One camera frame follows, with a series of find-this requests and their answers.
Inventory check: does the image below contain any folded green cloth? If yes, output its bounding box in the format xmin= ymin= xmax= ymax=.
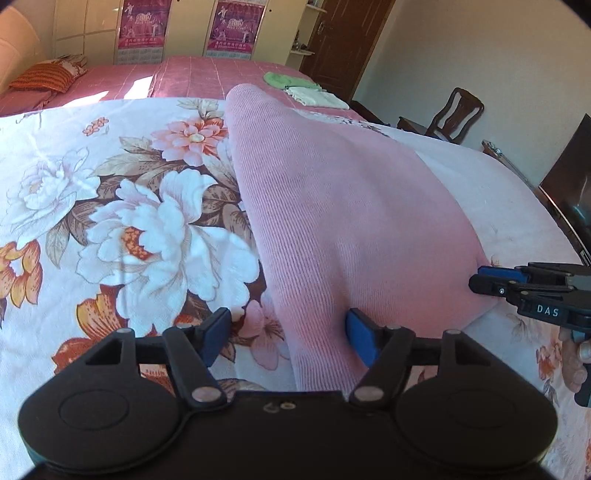
xmin=263 ymin=71 xmax=323 ymax=91

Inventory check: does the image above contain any cream arched headboard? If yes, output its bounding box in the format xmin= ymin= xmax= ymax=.
xmin=0 ymin=8 xmax=54 ymax=93

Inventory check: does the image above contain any cream corner shelf unit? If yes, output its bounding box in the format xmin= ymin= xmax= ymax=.
xmin=287 ymin=0 xmax=328 ymax=57

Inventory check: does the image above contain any cream wardrobe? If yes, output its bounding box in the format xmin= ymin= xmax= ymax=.
xmin=51 ymin=0 xmax=324 ymax=70

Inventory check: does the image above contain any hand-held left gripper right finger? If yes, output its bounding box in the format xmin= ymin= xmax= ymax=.
xmin=346 ymin=308 xmax=498 ymax=409

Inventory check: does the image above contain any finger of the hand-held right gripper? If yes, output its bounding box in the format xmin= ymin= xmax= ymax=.
xmin=477 ymin=261 xmax=591 ymax=288
xmin=468 ymin=274 xmax=575 ymax=308

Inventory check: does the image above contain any dark wooden bed frame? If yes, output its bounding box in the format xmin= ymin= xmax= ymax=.
xmin=351 ymin=99 xmax=400 ymax=129

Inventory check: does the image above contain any floral bed sheet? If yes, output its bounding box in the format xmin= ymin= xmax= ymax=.
xmin=0 ymin=96 xmax=591 ymax=480

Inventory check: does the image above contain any black flat screen television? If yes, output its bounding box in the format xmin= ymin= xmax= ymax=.
xmin=538 ymin=113 xmax=591 ymax=266

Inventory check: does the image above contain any white patterned pillow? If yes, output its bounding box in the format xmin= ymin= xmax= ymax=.
xmin=55 ymin=54 xmax=88 ymax=79

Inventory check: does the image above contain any person's right hand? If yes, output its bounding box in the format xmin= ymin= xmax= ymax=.
xmin=556 ymin=329 xmax=591 ymax=393

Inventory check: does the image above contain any orange striped pillow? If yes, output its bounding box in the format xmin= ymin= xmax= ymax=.
xmin=9 ymin=62 xmax=77 ymax=93

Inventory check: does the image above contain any purple wall poster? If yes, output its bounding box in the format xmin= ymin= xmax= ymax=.
xmin=115 ymin=0 xmax=172 ymax=64
xmin=204 ymin=0 xmax=265 ymax=61

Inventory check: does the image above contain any wooden side table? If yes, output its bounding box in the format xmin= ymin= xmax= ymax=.
xmin=481 ymin=139 xmax=542 ymax=189

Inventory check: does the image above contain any pink knit sweater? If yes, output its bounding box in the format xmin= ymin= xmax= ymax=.
xmin=223 ymin=83 xmax=504 ymax=401

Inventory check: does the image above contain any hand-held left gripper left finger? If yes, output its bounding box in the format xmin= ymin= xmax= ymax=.
xmin=85 ymin=307 xmax=232 ymax=411

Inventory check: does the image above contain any pink pillow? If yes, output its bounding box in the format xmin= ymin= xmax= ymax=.
xmin=0 ymin=88 xmax=56 ymax=117

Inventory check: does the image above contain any brown wooden door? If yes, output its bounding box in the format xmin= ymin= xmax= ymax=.
xmin=299 ymin=0 xmax=397 ymax=95

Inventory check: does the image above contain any dark wooden chair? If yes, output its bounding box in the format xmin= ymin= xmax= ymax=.
xmin=397 ymin=87 xmax=485 ymax=145

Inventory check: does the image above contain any folded white cloth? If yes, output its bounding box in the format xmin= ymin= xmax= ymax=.
xmin=284 ymin=86 xmax=351 ymax=110

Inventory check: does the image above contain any pink checked bedspread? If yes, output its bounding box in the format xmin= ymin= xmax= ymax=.
xmin=0 ymin=55 xmax=356 ymax=118

